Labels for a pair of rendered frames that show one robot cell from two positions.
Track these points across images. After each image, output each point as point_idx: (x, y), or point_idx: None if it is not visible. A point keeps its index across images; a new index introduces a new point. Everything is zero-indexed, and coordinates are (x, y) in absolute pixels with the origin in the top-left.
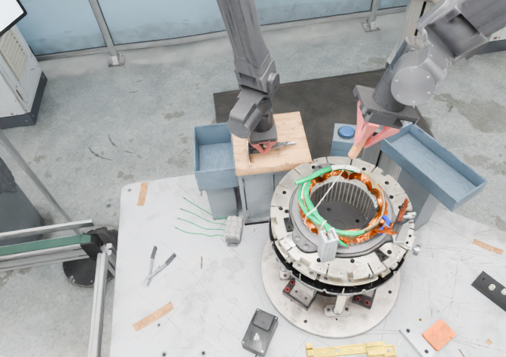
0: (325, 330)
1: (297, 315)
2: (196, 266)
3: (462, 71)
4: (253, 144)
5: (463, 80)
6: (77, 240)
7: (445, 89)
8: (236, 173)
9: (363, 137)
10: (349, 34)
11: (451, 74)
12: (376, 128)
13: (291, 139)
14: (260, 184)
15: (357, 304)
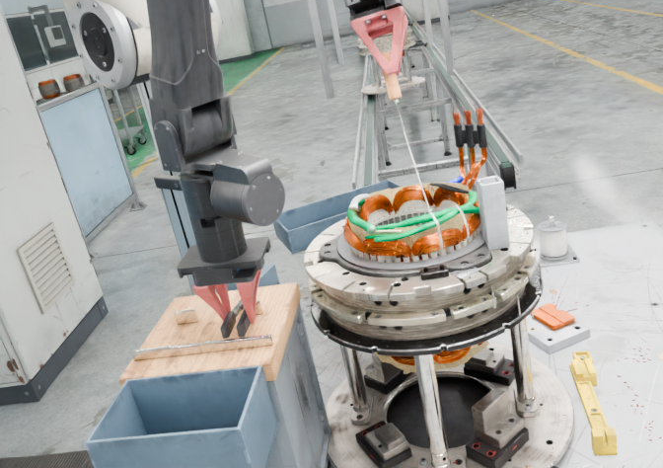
0: (562, 418)
1: (538, 451)
2: None
3: (78, 386)
4: (255, 281)
5: (92, 389)
6: None
7: (90, 410)
8: (266, 382)
9: (400, 42)
10: None
11: (71, 398)
12: (404, 16)
13: (234, 303)
14: (288, 393)
15: (513, 380)
